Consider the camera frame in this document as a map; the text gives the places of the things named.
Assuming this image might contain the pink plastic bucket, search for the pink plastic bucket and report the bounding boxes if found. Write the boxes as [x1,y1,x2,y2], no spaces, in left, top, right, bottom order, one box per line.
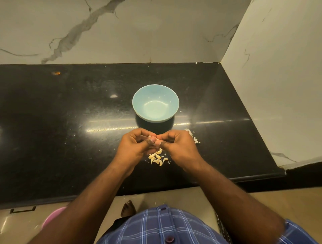
[41,206,67,229]

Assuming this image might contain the black drawer handle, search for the black drawer handle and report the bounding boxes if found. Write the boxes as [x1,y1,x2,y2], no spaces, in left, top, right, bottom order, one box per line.
[10,205,37,213]

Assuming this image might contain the light blue bowl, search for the light blue bowl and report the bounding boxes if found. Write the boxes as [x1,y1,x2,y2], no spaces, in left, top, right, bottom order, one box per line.
[132,84,180,123]

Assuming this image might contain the blue plaid shirt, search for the blue plaid shirt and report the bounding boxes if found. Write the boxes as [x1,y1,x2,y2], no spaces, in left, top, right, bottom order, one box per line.
[98,205,318,244]

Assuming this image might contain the person's right forearm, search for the person's right forearm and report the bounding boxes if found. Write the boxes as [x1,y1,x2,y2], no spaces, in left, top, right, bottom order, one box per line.
[189,160,286,244]

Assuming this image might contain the pile of garlic skins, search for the pile of garlic skins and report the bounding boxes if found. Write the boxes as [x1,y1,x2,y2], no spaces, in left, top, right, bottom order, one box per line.
[148,148,172,167]

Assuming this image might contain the person's left foot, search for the person's left foot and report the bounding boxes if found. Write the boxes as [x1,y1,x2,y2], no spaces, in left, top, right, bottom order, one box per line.
[121,200,137,218]

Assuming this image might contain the person's right hand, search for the person's right hand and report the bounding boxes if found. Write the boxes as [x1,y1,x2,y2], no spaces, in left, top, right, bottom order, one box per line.
[155,130,204,172]

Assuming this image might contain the garlic peel scrap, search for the garlic peel scrap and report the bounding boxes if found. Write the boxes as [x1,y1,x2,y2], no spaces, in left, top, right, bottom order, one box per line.
[183,128,201,145]

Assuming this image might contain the person's left forearm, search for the person's left forearm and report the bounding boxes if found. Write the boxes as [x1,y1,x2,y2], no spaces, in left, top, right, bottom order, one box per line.
[30,163,131,244]

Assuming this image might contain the person's left hand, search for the person's left hand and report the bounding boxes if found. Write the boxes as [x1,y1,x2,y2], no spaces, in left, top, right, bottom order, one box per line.
[113,128,158,175]

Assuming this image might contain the black cabinet trim strip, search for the black cabinet trim strip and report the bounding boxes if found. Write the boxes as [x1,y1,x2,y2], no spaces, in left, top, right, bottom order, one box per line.
[215,211,231,244]

